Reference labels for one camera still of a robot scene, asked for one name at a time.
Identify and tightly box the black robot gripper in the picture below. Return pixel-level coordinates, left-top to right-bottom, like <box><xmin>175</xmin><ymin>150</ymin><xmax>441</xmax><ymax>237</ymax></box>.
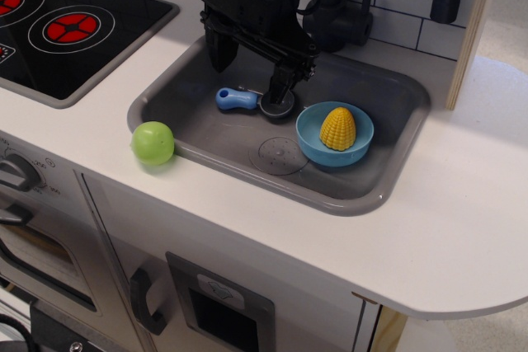
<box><xmin>200</xmin><ymin>0</ymin><xmax>319</xmax><ymax>105</ymax></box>

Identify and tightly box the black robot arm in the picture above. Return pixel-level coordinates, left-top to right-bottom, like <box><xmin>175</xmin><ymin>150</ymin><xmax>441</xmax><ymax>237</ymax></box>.
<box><xmin>200</xmin><ymin>0</ymin><xmax>319</xmax><ymax>105</ymax></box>

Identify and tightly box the wooden side panel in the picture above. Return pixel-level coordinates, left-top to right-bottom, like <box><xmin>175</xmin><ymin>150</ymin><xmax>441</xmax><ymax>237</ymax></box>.
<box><xmin>445</xmin><ymin>0</ymin><xmax>493</xmax><ymax>110</ymax></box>

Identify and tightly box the black cabinet door handle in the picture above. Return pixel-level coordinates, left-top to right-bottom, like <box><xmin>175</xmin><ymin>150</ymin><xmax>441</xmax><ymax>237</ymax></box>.
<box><xmin>130</xmin><ymin>268</ymin><xmax>167</xmax><ymax>336</ymax></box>

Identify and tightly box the grey plastic sink basin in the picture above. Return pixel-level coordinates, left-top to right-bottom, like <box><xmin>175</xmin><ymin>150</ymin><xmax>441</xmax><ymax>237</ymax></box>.
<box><xmin>127</xmin><ymin>39</ymin><xmax>431</xmax><ymax>216</ymax></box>

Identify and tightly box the black toy faucet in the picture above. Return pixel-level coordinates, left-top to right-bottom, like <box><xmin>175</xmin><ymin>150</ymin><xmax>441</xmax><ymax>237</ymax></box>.
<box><xmin>301</xmin><ymin>0</ymin><xmax>460</xmax><ymax>53</ymax></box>

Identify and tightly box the green toy apple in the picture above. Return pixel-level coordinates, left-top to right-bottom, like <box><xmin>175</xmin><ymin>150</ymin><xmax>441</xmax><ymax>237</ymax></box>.
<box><xmin>130</xmin><ymin>121</ymin><xmax>175</xmax><ymax>166</ymax></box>

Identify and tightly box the grey oven knob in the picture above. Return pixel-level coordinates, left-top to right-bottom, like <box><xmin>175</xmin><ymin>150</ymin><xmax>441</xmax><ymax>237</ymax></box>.
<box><xmin>1</xmin><ymin>154</ymin><xmax>42</xmax><ymax>192</ymax></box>

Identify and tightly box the blue plastic bowl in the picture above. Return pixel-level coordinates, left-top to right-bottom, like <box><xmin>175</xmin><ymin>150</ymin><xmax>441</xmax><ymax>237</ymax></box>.
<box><xmin>295</xmin><ymin>101</ymin><xmax>375</xmax><ymax>167</ymax></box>

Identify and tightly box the black toy stovetop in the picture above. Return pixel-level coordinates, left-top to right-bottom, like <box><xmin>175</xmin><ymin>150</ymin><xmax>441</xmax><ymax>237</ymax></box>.
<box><xmin>1</xmin><ymin>0</ymin><xmax>179</xmax><ymax>109</ymax></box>

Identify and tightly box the grey toy oven door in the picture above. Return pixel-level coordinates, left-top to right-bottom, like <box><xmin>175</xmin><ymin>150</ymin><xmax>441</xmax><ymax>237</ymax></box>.
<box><xmin>0</xmin><ymin>186</ymin><xmax>108</xmax><ymax>328</ymax></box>

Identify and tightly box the grey dispenser panel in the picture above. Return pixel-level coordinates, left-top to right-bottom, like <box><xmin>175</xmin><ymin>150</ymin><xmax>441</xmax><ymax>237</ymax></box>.
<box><xmin>166</xmin><ymin>252</ymin><xmax>276</xmax><ymax>352</ymax></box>

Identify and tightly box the blue handled grey scoop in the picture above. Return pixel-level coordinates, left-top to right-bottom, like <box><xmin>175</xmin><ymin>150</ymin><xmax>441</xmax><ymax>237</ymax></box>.
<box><xmin>215</xmin><ymin>87</ymin><xmax>295</xmax><ymax>119</ymax></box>

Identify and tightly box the yellow toy corn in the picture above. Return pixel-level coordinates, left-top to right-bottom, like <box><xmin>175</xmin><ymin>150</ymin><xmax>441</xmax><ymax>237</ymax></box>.
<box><xmin>319</xmin><ymin>106</ymin><xmax>356</xmax><ymax>152</ymax></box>

